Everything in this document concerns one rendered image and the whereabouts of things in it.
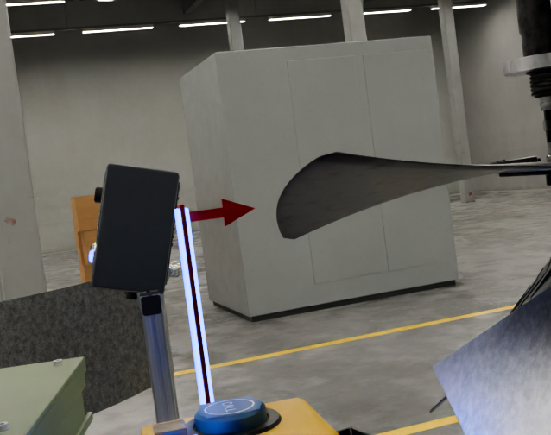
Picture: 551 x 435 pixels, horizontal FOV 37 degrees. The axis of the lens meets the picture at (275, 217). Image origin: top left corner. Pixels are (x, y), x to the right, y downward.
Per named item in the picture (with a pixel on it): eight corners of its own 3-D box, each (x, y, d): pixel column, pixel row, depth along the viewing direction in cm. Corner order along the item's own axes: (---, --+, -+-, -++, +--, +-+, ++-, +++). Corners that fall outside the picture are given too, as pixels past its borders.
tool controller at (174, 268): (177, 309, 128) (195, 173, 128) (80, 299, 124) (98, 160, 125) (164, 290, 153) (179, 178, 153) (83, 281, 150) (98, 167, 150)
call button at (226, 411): (275, 437, 45) (271, 406, 45) (201, 451, 44) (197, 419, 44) (261, 418, 49) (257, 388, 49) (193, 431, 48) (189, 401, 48)
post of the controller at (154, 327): (178, 425, 122) (160, 293, 121) (157, 428, 122) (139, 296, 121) (176, 419, 125) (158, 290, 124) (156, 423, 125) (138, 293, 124)
